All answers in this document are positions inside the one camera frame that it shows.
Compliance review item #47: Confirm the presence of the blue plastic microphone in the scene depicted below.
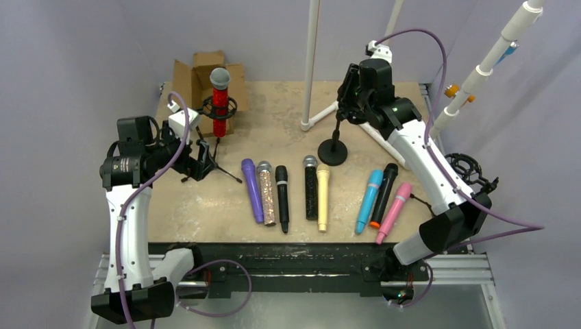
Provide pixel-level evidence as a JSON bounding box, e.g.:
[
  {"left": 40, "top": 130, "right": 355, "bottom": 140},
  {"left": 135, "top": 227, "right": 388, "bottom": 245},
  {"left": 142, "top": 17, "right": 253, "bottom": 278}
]
[{"left": 355, "top": 169, "right": 384, "bottom": 234}]

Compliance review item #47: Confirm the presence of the pink plastic microphone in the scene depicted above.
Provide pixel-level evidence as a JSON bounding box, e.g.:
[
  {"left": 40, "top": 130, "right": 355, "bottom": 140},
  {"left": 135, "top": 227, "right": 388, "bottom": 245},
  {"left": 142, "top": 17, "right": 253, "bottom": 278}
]
[{"left": 375, "top": 182, "right": 412, "bottom": 245}]

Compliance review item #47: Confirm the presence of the black microphone with silver band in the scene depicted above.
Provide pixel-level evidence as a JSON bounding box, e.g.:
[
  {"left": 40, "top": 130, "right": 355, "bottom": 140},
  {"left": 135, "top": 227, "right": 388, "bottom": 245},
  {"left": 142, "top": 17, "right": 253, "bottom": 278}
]
[{"left": 275, "top": 165, "right": 290, "bottom": 234}]

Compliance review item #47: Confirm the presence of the silver rhinestone microphone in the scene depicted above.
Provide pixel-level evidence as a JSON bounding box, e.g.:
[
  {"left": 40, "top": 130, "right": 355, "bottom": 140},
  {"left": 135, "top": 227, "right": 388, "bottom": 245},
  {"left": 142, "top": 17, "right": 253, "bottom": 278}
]
[{"left": 257, "top": 160, "right": 276, "bottom": 227}]

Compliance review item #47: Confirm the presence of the plain black microphone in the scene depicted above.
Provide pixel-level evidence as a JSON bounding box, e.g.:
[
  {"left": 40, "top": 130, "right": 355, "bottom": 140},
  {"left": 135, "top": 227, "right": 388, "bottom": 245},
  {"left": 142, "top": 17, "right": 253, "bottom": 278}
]
[{"left": 369, "top": 162, "right": 399, "bottom": 229}]

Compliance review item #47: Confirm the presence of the red glitter microphone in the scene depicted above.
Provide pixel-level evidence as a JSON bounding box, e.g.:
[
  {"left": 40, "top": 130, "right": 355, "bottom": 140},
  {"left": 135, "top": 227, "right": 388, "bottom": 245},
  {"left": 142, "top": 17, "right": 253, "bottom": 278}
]
[{"left": 210, "top": 67, "right": 230, "bottom": 138}]

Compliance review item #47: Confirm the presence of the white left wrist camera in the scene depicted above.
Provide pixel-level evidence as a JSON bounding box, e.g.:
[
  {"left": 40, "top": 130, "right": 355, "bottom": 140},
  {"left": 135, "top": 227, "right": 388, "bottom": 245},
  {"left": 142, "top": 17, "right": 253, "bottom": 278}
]
[{"left": 167, "top": 101, "right": 201, "bottom": 144}]

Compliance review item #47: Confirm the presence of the orange clamp on pipe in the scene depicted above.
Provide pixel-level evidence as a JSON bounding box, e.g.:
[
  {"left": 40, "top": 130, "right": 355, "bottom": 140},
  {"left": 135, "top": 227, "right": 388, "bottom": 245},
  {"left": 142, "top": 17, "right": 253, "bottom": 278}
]
[{"left": 444, "top": 84, "right": 475, "bottom": 105}]

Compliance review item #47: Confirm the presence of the black glitter microphone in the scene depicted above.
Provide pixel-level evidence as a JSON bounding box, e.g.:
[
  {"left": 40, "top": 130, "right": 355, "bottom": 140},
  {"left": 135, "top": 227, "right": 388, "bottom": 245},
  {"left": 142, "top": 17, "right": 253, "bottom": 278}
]
[{"left": 303, "top": 155, "right": 318, "bottom": 221}]

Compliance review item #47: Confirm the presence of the blue marker on pipe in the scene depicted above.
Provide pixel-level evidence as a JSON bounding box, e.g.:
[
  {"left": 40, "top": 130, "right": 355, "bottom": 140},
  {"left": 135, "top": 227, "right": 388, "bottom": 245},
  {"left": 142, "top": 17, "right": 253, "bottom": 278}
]
[{"left": 495, "top": 41, "right": 519, "bottom": 66}]

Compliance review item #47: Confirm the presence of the black tripod mic stand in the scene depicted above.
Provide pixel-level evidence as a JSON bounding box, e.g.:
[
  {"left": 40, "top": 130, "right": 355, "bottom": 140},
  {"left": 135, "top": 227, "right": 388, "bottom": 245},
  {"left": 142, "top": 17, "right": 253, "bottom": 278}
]
[
  {"left": 181, "top": 93, "right": 242, "bottom": 183},
  {"left": 408, "top": 153, "right": 500, "bottom": 215}
]

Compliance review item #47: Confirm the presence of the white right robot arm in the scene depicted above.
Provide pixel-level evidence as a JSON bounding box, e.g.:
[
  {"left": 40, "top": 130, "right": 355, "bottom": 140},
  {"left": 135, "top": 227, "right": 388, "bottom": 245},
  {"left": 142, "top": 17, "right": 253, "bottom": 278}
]
[{"left": 337, "top": 58, "right": 492, "bottom": 267}]

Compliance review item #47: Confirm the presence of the black round-base desk mic stand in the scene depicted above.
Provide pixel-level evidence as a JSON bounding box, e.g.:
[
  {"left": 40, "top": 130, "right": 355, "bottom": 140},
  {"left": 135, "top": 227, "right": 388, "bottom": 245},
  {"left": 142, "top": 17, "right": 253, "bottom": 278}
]
[{"left": 318, "top": 103, "right": 360, "bottom": 167}]

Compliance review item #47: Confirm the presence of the brown cardboard box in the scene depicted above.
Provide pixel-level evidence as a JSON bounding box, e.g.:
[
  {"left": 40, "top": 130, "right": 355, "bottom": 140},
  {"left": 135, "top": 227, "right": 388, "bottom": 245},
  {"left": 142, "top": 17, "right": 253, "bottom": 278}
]
[{"left": 172, "top": 50, "right": 249, "bottom": 114}]

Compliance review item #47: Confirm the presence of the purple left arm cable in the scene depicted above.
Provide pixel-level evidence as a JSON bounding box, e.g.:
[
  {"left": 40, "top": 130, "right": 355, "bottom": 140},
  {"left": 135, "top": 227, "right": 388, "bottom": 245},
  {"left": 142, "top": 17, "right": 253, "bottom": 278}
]
[{"left": 114, "top": 92, "right": 253, "bottom": 329}]

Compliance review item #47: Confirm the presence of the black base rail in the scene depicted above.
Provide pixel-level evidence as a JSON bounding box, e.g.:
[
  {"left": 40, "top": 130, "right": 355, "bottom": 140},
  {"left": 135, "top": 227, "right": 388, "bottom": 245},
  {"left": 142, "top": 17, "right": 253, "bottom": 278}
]
[{"left": 149, "top": 243, "right": 429, "bottom": 299}]

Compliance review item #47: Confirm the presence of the purple plastic microphone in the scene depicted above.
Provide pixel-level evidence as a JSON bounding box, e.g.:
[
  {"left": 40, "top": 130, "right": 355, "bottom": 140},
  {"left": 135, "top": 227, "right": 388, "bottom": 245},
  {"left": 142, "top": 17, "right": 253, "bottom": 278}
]
[{"left": 241, "top": 158, "right": 264, "bottom": 223}]

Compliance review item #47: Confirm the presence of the white PVC pipe frame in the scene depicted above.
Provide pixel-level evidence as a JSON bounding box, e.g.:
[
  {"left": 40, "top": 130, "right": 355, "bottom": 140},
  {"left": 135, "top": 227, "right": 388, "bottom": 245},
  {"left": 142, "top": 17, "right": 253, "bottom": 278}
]
[{"left": 301, "top": 0, "right": 546, "bottom": 169}]

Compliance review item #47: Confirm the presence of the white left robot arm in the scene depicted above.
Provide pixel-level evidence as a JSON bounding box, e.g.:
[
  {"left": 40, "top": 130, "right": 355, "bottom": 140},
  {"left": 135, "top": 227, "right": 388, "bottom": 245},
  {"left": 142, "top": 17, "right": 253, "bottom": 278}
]
[{"left": 90, "top": 112, "right": 199, "bottom": 324}]

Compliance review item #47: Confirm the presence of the cream plastic microphone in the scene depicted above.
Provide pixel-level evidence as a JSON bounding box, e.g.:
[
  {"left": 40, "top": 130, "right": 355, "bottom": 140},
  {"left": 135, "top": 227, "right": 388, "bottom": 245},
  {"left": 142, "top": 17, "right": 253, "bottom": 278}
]
[{"left": 317, "top": 164, "right": 330, "bottom": 232}]

